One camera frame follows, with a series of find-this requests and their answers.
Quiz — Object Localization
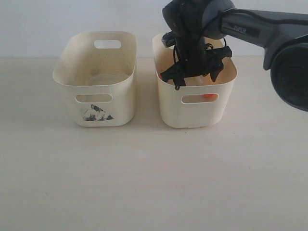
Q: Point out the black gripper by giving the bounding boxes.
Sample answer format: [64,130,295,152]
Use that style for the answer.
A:
[160,31,232,90]

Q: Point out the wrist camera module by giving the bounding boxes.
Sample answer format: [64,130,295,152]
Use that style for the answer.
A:
[161,31,177,48]

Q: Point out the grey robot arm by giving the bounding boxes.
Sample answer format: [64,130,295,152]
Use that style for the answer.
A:
[161,0,308,111]

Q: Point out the cream plastic bin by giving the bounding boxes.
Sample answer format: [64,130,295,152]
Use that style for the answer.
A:
[52,31,137,127]
[152,33,237,128]

